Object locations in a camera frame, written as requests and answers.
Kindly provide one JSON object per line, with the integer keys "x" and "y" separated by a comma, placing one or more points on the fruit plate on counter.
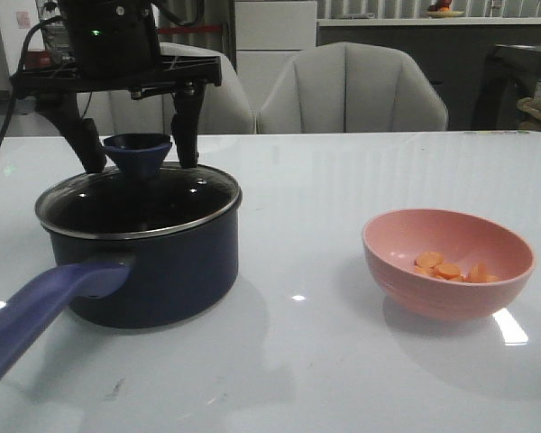
{"x": 442, "y": 9}

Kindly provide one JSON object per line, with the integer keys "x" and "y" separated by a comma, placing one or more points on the right grey upholstered chair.
{"x": 348, "y": 87}

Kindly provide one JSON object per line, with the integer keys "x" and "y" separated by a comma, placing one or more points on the grey kitchen counter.
{"x": 451, "y": 52}

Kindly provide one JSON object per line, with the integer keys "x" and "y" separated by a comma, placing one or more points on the pink plastic bowl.
{"x": 393, "y": 240}

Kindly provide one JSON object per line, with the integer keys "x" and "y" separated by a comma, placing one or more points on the grey upholstered chair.
{"x": 348, "y": 87}
{"x": 225, "y": 109}

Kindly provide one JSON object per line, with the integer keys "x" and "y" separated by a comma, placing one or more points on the glass lid with blue knob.
{"x": 141, "y": 195}

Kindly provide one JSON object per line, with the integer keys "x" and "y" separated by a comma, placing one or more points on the dark blue saucepan purple handle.
{"x": 136, "y": 283}

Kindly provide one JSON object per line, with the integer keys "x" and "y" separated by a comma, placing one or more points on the dark side table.
{"x": 510, "y": 73}

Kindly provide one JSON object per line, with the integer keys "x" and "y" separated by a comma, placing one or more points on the left grey upholstered chair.
{"x": 225, "y": 109}

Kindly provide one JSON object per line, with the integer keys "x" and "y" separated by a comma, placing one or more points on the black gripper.
{"x": 114, "y": 45}

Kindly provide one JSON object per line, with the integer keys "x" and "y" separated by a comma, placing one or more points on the white cabinet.
{"x": 267, "y": 34}

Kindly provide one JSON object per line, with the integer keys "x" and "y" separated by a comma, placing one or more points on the orange ham slice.
{"x": 447, "y": 271}
{"x": 428, "y": 260}
{"x": 477, "y": 273}

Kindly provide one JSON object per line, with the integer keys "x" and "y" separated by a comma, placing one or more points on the red trash bin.
{"x": 37, "y": 59}

